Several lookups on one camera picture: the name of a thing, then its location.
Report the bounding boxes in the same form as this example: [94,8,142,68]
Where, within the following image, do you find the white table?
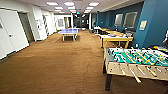
[99,32,135,50]

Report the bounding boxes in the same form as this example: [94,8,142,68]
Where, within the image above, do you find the dark doorway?
[17,12,36,44]

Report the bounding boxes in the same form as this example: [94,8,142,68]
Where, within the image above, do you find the blue ping pong table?
[57,28,80,42]

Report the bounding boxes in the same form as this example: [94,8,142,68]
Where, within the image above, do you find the framed wall window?
[123,11,139,29]
[113,12,125,28]

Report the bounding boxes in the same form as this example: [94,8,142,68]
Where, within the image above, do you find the rectangular ceiling light panel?
[87,1,101,8]
[63,1,76,7]
[46,1,60,7]
[67,5,77,10]
[85,6,96,11]
[53,5,65,11]

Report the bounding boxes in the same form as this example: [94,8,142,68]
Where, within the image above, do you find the white double door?
[0,7,31,61]

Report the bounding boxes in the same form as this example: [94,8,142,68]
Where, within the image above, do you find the green foosball table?
[102,46,168,92]

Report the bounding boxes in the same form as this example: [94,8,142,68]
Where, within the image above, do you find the thin black floor cable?
[75,59,92,92]

